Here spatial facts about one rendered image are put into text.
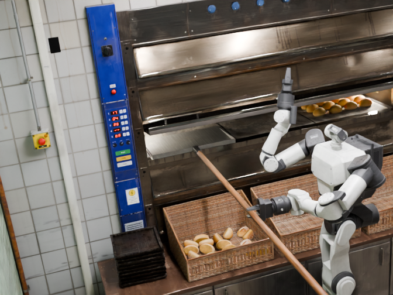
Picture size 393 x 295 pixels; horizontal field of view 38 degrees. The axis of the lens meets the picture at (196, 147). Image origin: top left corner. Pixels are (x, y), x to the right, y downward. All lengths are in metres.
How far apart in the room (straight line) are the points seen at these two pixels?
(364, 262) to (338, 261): 0.65
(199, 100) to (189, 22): 0.48
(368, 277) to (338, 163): 1.26
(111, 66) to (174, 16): 0.47
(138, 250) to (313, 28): 1.75
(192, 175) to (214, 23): 0.97
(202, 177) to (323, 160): 1.03
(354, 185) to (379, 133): 1.55
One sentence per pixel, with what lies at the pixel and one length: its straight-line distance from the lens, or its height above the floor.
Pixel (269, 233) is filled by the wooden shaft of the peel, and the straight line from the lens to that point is 2.59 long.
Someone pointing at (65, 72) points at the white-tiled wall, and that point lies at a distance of 3.31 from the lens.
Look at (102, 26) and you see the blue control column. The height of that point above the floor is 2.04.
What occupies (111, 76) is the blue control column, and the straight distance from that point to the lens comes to 3.32.
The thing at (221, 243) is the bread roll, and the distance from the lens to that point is 3.62.
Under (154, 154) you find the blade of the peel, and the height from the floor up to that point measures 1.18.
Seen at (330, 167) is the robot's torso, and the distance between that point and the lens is 2.87.
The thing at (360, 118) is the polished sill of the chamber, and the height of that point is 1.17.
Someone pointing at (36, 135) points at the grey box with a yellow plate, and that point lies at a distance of 3.32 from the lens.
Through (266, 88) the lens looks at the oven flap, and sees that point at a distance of 3.65.
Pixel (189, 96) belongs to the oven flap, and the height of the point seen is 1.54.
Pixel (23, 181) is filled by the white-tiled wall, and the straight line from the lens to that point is 3.49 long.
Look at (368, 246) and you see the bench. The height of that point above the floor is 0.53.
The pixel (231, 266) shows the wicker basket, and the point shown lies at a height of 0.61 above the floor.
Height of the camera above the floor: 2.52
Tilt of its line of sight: 21 degrees down
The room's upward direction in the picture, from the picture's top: 6 degrees counter-clockwise
